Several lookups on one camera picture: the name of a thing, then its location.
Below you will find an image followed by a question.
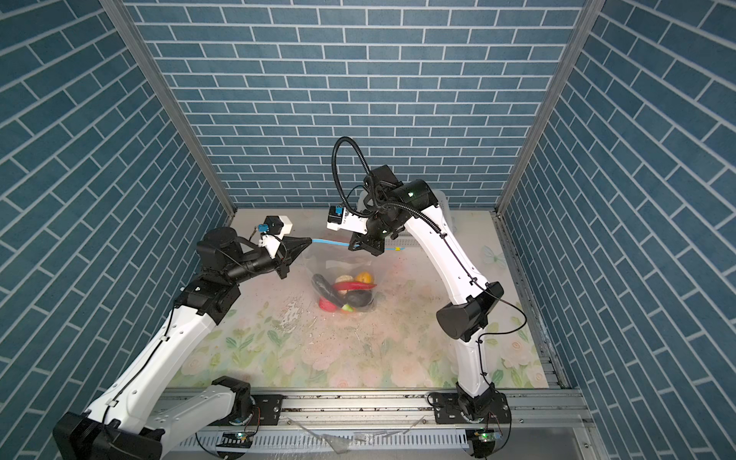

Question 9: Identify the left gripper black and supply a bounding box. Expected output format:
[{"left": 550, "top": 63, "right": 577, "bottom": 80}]
[{"left": 223, "top": 238, "right": 311, "bottom": 288}]

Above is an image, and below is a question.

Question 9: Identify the left circuit board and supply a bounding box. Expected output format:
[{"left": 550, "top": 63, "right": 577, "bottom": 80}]
[{"left": 217, "top": 431, "right": 254, "bottom": 450}]

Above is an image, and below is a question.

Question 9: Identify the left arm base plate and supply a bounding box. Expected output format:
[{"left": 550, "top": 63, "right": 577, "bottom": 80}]
[{"left": 210, "top": 394, "right": 284, "bottom": 427}]

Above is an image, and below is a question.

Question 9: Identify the right circuit board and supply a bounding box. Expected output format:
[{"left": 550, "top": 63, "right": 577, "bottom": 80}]
[{"left": 469, "top": 429, "right": 502, "bottom": 444}]

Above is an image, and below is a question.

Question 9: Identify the white plastic mesh basket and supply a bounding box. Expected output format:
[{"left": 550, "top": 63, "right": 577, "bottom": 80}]
[{"left": 356, "top": 189, "right": 450, "bottom": 218}]

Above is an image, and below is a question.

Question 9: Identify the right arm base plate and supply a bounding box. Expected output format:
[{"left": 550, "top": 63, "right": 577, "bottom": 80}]
[{"left": 425, "top": 391, "right": 512, "bottom": 425}]

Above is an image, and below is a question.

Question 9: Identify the clear zip top bag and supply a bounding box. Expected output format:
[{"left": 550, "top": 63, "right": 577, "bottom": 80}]
[{"left": 305, "top": 239, "right": 402, "bottom": 314}]

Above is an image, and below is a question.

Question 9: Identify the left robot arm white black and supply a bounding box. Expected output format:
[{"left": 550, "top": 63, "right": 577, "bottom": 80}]
[{"left": 53, "top": 227, "right": 312, "bottom": 459}]

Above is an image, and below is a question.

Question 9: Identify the circuit board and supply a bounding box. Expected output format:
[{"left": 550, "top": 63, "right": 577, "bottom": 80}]
[
  {"left": 469, "top": 429, "right": 502, "bottom": 444},
  {"left": 217, "top": 431, "right": 254, "bottom": 450}
]

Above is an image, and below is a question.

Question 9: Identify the black toy eggplant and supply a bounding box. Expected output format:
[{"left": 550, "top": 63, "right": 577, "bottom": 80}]
[{"left": 312, "top": 274, "right": 355, "bottom": 312}]

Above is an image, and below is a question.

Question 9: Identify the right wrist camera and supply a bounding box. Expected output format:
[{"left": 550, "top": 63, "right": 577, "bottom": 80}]
[{"left": 327, "top": 205, "right": 368, "bottom": 235}]

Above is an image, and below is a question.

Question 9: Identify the black toy avocado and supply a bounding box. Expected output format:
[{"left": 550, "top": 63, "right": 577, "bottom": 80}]
[{"left": 344, "top": 289, "right": 374, "bottom": 309}]

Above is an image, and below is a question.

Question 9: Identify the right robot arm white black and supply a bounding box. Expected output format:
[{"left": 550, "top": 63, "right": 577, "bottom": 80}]
[{"left": 339, "top": 165, "right": 504, "bottom": 423}]

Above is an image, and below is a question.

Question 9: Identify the aluminium front rail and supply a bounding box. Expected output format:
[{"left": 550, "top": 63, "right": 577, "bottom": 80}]
[{"left": 142, "top": 386, "right": 593, "bottom": 429}]

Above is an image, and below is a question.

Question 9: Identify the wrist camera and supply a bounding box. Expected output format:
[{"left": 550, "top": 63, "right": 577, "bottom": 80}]
[
  {"left": 256, "top": 216, "right": 293, "bottom": 259},
  {"left": 327, "top": 205, "right": 368, "bottom": 235}
]

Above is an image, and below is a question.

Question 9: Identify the red toy chili pepper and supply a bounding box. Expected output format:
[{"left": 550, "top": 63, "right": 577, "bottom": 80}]
[{"left": 333, "top": 281, "right": 376, "bottom": 291}]

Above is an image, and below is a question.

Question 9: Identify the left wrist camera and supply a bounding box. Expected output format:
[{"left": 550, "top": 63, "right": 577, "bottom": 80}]
[{"left": 256, "top": 216, "right": 293, "bottom": 259}]

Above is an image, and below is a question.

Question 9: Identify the pink toy fruit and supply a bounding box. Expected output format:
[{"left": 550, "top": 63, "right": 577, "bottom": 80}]
[{"left": 318, "top": 297, "right": 338, "bottom": 312}]

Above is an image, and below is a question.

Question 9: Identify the yellow toy fruit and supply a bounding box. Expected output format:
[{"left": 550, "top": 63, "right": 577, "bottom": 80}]
[{"left": 355, "top": 271, "right": 375, "bottom": 284}]

